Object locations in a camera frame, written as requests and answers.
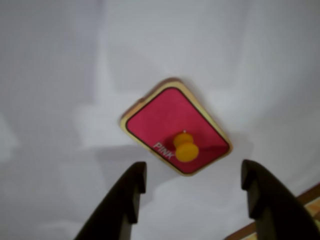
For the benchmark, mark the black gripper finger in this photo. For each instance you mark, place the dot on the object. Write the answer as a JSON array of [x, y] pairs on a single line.
[[275, 207], [112, 205]]

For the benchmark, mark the pink rectangle piece yellow pin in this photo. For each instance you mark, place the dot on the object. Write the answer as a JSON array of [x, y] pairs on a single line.
[[162, 117]]

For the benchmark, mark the wooden shapes puzzle board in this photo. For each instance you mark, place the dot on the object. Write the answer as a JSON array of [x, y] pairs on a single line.
[[313, 200]]

